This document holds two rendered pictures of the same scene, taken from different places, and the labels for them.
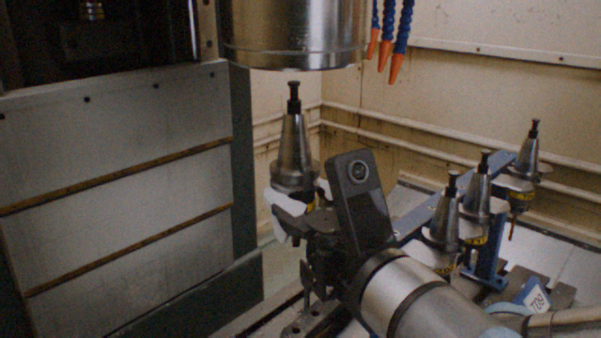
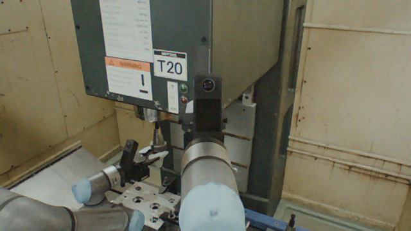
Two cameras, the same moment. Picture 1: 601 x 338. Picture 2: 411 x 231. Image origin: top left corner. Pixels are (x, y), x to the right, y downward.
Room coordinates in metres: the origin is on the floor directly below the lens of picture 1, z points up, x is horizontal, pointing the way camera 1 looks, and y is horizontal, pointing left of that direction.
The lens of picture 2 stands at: (0.39, -1.05, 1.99)
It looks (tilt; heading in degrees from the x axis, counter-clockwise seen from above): 25 degrees down; 74
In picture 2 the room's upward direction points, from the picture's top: straight up
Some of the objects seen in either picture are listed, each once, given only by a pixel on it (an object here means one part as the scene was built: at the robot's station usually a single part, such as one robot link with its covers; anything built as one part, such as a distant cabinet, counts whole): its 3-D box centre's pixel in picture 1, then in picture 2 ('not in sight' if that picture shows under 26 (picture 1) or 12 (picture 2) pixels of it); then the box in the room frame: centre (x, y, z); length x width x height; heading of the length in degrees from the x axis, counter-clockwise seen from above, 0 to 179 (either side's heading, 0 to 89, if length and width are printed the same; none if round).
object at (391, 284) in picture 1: (407, 300); (112, 177); (0.34, -0.10, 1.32); 0.08 x 0.05 x 0.08; 118
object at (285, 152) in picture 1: (294, 139); (157, 135); (0.52, 0.00, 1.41); 0.04 x 0.04 x 0.07
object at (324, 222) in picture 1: (352, 260); (131, 169); (0.41, -0.06, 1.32); 0.12 x 0.08 x 0.09; 28
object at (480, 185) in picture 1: (479, 190); not in sight; (0.69, -0.30, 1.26); 0.04 x 0.04 x 0.07
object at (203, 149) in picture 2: not in sight; (208, 168); (0.51, -0.68, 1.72); 0.08 x 0.05 x 0.08; 167
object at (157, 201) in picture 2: not in sight; (146, 206); (0.46, 0.13, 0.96); 0.29 x 0.23 x 0.05; 137
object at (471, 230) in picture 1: (459, 226); not in sight; (0.65, -0.26, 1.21); 0.07 x 0.05 x 0.01; 47
